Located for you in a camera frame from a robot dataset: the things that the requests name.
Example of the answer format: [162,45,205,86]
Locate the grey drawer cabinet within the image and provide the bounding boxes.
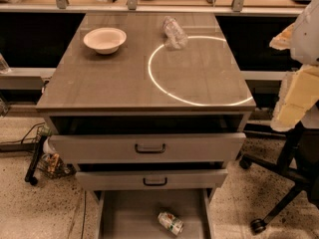
[35,12,257,239]

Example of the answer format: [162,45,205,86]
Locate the clear crushed plastic bottle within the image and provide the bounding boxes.
[162,16,188,50]

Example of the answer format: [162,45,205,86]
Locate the top grey drawer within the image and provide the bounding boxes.
[49,132,245,164]

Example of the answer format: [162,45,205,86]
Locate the black floor cable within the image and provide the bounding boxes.
[0,121,46,145]

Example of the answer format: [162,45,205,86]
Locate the white paper bowl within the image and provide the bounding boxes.
[83,28,127,55]

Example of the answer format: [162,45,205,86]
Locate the black drawer handle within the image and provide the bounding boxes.
[135,143,166,154]
[143,177,167,187]

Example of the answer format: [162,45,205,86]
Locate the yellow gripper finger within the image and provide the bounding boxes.
[269,24,294,50]
[270,65,319,131]

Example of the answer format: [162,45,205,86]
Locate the black middle drawer handle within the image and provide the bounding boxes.
[143,177,167,187]

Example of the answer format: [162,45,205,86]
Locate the bottom open grey drawer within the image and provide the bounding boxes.
[95,189,214,239]

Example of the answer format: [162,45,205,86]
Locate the white green 7up can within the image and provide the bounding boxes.
[158,211,183,236]

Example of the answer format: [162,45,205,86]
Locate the middle grey drawer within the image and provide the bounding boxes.
[76,169,227,191]

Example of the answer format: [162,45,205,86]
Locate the black wire cart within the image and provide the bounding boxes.
[25,122,76,185]

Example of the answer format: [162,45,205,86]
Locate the black top drawer handle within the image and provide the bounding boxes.
[135,143,166,154]

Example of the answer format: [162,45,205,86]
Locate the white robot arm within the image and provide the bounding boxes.
[269,0,319,131]

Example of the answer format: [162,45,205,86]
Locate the black office chair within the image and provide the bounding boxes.
[239,122,319,234]

